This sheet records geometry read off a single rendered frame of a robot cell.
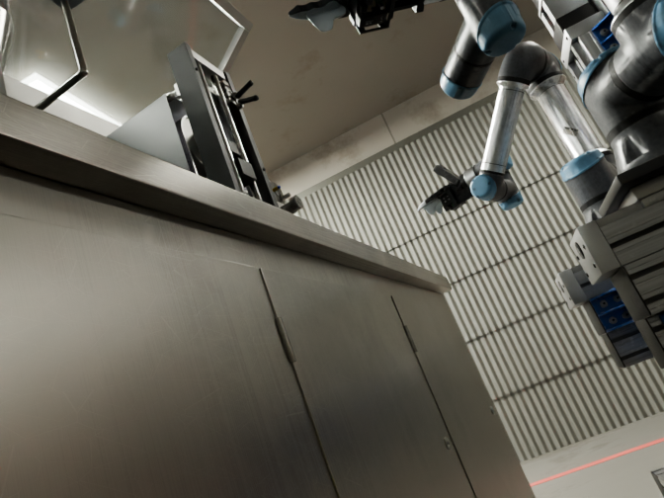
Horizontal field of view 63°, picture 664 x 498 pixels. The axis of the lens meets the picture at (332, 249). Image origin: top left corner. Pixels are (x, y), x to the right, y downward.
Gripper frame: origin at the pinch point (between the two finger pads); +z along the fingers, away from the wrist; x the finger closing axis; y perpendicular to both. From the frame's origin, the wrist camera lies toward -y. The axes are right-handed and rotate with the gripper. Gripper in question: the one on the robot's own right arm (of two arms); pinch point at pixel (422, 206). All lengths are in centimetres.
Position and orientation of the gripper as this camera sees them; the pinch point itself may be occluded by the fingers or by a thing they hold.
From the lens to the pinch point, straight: 203.0
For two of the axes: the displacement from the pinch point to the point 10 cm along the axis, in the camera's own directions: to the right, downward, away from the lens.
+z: -6.5, 4.7, 5.9
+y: 4.4, 8.7, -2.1
